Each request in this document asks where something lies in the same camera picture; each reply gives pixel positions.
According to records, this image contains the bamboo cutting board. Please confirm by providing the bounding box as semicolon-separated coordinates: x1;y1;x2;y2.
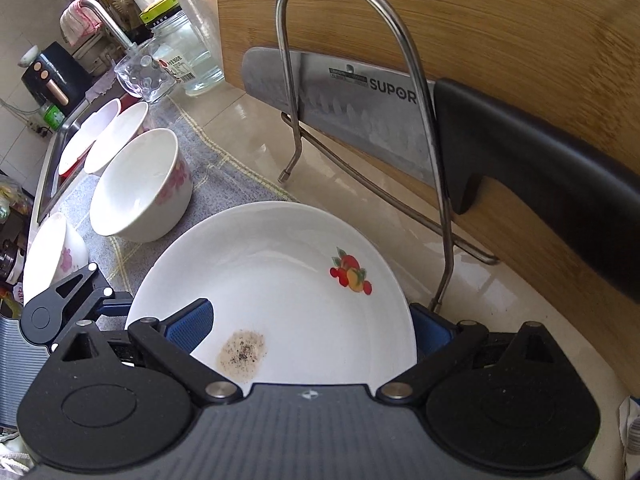
212;0;640;386

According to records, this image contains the pink white cloth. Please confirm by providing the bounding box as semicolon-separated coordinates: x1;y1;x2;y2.
60;0;104;48

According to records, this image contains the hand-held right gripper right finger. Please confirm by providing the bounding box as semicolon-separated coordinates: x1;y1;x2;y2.
376;303;568;406

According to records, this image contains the steel sink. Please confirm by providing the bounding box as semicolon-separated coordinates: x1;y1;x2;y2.
35;97;123;226

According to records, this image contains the grey green checked dish mat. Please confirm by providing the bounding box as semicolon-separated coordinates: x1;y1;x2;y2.
65;95;301;301

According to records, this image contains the large cling film roll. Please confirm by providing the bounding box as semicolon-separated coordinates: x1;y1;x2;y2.
150;0;219;61

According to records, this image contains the metal wire rack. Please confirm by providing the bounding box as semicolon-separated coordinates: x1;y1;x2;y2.
275;0;501;313

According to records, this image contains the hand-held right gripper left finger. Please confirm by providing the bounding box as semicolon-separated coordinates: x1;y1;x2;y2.
60;298;244;407

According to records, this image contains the white colander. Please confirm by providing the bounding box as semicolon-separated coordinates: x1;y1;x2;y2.
57;98;122;176

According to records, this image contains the dark air fryer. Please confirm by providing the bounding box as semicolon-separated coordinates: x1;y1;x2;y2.
21;42;93;109

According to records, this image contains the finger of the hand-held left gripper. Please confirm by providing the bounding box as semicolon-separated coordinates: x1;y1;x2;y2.
47;262;133;328

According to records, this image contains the kitchen knife black handle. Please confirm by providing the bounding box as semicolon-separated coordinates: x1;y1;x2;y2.
241;46;640;306

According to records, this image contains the clear glass mug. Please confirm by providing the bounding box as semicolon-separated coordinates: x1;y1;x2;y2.
114;40;177;104

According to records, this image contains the white plate with brown stain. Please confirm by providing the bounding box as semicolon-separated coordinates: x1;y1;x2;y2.
125;201;418;392

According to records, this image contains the steel faucet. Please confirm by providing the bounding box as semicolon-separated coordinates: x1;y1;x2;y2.
77;0;140;61

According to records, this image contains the glass jar green lid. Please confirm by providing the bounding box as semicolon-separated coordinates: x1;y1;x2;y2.
140;0;226;97

